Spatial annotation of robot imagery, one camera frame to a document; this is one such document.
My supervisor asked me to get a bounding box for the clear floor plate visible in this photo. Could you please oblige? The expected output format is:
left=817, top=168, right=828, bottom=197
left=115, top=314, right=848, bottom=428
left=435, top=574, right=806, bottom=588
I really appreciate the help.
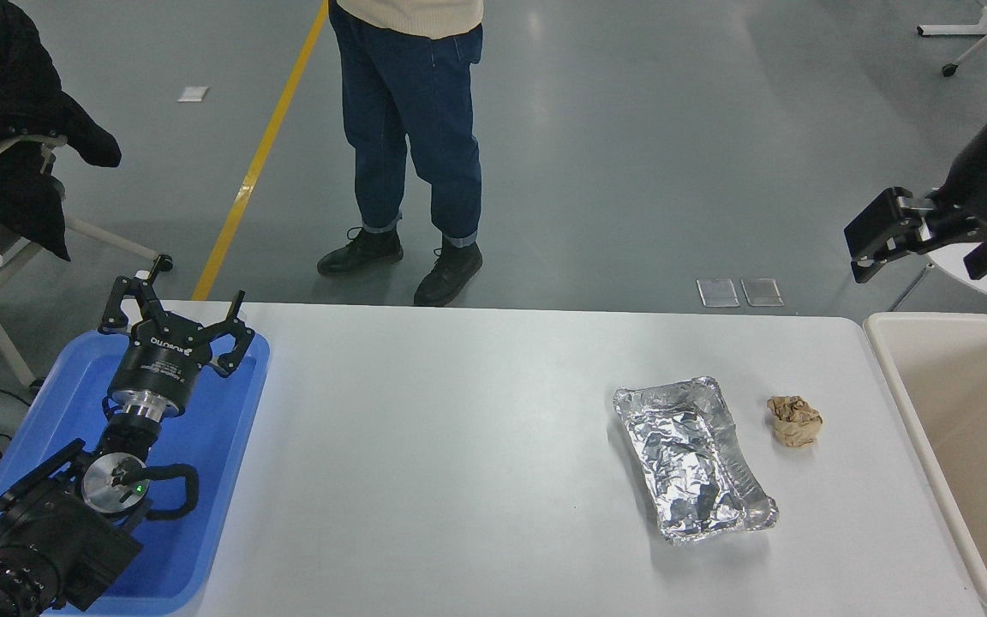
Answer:
left=740, top=277, right=785, bottom=308
left=697, top=278, right=741, bottom=309

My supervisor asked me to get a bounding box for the blue plastic tray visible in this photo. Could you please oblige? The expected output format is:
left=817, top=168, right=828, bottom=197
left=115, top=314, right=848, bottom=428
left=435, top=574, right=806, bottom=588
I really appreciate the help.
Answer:
left=0, top=330, right=272, bottom=616

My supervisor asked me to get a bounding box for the crumpled tan paper ball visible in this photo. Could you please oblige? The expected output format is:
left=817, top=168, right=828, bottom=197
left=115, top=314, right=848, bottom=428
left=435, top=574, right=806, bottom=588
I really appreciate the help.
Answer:
left=766, top=395, right=824, bottom=449

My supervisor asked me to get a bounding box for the standing person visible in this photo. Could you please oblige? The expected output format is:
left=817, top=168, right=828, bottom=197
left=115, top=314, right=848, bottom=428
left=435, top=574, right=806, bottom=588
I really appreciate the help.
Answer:
left=316, top=0, right=486, bottom=308

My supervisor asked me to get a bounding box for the white frame chair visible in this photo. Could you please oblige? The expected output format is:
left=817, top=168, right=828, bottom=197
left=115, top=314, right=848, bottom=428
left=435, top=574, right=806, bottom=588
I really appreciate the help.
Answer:
left=0, top=133, right=160, bottom=391

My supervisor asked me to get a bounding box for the seated person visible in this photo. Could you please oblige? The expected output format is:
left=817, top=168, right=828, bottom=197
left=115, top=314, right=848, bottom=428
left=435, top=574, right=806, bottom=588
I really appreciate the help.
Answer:
left=0, top=0, right=123, bottom=262

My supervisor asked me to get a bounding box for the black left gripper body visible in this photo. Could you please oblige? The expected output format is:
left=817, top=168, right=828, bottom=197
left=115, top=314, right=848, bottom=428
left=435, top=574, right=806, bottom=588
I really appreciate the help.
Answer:
left=108, top=315, right=215, bottom=412

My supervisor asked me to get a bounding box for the silver foil tray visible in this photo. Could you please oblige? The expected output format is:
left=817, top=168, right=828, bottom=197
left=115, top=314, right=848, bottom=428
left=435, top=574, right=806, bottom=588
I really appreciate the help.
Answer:
left=613, top=375, right=780, bottom=546

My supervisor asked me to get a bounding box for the large pale bin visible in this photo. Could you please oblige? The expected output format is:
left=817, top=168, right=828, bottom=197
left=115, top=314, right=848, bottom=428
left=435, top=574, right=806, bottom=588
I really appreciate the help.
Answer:
left=863, top=312, right=987, bottom=617

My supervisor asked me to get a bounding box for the white stand base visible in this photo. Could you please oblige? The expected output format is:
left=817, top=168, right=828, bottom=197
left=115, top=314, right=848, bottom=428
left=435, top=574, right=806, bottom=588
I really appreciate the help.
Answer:
left=918, top=0, right=987, bottom=38

